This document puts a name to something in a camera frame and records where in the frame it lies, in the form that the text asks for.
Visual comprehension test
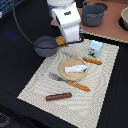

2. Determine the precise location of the large grey pot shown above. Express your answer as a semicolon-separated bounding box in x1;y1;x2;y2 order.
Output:
82;0;105;27

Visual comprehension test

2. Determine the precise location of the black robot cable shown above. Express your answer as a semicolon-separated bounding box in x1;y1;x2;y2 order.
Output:
11;0;41;46

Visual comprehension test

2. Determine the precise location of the knife with orange handle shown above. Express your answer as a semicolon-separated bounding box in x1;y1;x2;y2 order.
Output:
61;50;103;66

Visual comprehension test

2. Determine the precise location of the beige bowl on stove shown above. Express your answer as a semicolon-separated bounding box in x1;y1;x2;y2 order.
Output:
120;7;128;30

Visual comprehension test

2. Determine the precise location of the white blue toy tube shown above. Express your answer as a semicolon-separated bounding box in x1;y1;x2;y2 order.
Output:
65;65;87;73

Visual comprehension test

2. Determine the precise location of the light blue milk carton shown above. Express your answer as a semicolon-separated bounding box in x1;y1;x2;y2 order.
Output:
88;40;103;58

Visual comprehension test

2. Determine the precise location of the beige woven placemat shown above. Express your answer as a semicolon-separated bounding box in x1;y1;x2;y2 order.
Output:
18;39;119;128

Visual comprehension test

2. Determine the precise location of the round wooden plate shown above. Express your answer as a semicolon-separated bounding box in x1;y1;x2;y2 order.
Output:
59;57;87;81

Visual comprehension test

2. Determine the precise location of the fork with orange handle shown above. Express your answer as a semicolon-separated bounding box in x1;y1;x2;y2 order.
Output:
49;72;90;91

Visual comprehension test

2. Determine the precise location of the brown toy sausage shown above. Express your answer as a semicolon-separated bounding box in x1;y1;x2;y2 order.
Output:
45;92;72;101

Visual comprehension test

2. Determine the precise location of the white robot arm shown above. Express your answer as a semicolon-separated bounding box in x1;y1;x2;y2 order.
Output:
47;0;81;42

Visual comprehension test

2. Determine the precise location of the orange toy bread loaf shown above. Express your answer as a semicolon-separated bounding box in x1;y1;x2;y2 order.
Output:
56;36;65;48

